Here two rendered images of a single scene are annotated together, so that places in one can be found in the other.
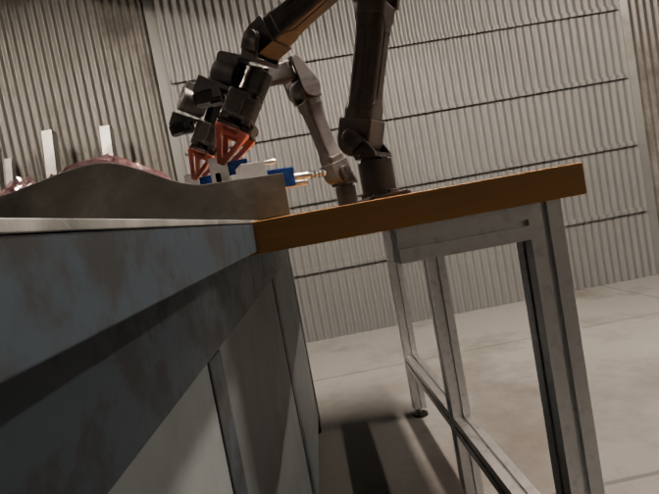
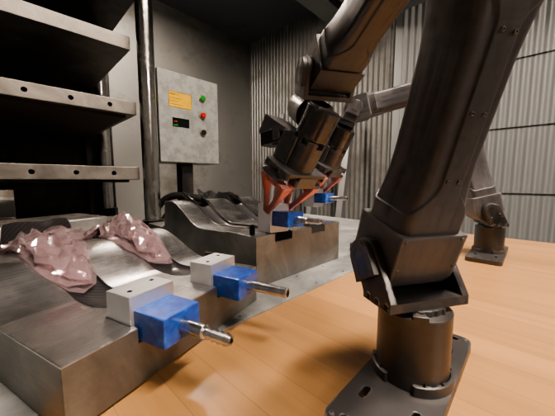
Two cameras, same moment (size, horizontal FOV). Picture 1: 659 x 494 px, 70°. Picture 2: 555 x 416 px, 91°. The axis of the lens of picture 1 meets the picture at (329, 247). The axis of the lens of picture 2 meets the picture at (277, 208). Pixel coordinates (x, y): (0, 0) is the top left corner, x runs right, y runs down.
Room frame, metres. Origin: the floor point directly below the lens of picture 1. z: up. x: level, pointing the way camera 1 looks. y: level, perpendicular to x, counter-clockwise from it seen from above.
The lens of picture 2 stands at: (0.61, -0.19, 0.99)
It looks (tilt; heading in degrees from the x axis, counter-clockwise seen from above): 6 degrees down; 46
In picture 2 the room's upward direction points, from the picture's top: straight up
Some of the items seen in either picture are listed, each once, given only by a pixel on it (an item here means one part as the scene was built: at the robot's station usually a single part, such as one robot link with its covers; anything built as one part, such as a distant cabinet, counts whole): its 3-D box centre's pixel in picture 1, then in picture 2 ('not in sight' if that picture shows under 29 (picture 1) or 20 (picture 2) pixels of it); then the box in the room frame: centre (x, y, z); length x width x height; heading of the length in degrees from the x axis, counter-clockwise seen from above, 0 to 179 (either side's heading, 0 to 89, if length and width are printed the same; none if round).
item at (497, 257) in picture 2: (347, 197); (489, 239); (1.47, -0.08, 0.84); 0.20 x 0.07 x 0.08; 3
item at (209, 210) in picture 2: not in sight; (232, 207); (1.02, 0.40, 0.92); 0.35 x 0.16 x 0.09; 91
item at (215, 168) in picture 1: (244, 168); (291, 219); (0.97, 0.14, 0.92); 0.13 x 0.05 x 0.05; 91
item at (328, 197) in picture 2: (213, 180); (326, 197); (1.26, 0.27, 0.94); 0.13 x 0.05 x 0.05; 91
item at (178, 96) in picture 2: not in sight; (187, 229); (1.23, 1.11, 0.74); 0.30 x 0.22 x 1.47; 1
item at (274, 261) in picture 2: not in sight; (232, 224); (1.03, 0.41, 0.87); 0.50 x 0.26 x 0.14; 91
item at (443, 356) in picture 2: (378, 179); (412, 340); (0.87, -0.11, 0.84); 0.20 x 0.07 x 0.08; 3
